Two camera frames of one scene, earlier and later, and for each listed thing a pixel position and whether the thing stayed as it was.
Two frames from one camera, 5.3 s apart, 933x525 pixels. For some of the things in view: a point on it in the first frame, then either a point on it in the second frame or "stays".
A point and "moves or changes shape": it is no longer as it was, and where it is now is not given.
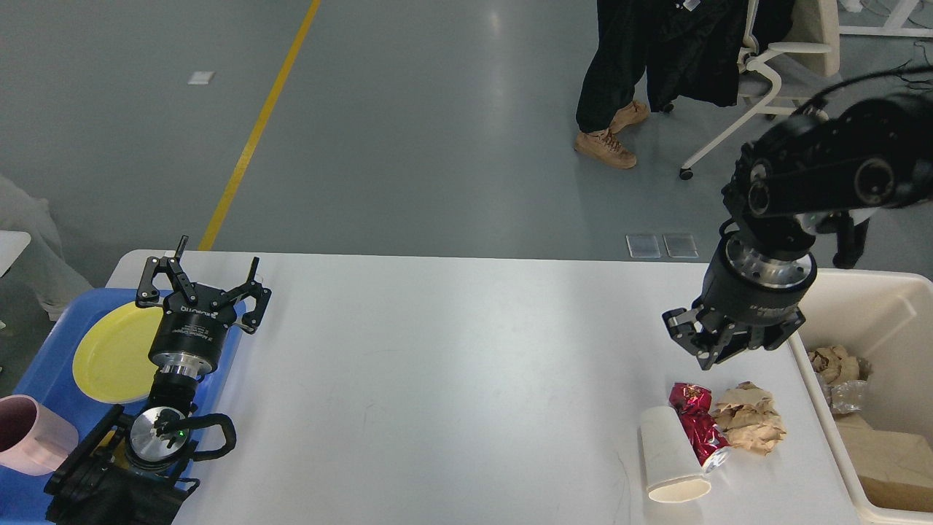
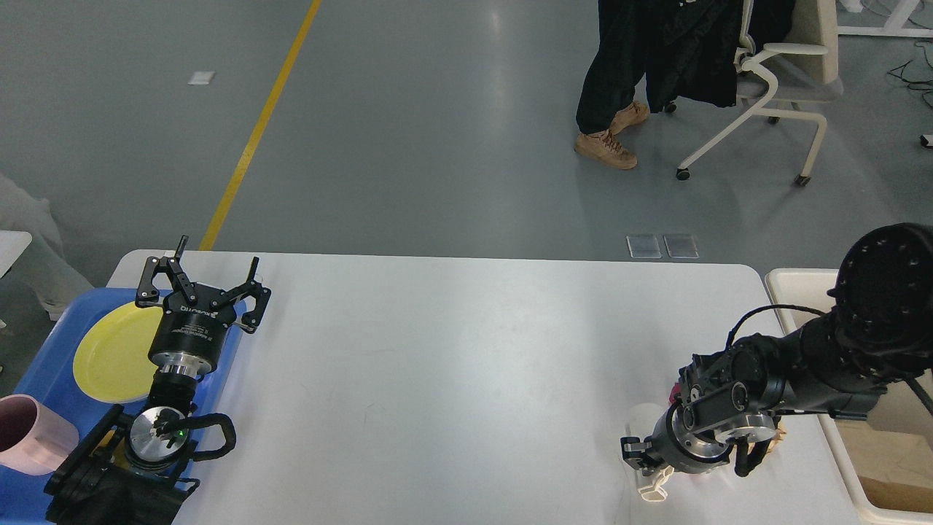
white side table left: (12, 243) stays
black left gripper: (189, 338) stays
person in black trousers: (635, 38) stays
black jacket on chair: (693, 47) stays
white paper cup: (673, 469) moves or changes shape
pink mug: (33, 440) stays
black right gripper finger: (710, 348) -> (640, 455)
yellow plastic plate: (111, 361) stays
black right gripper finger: (770, 335) -> (746, 461)
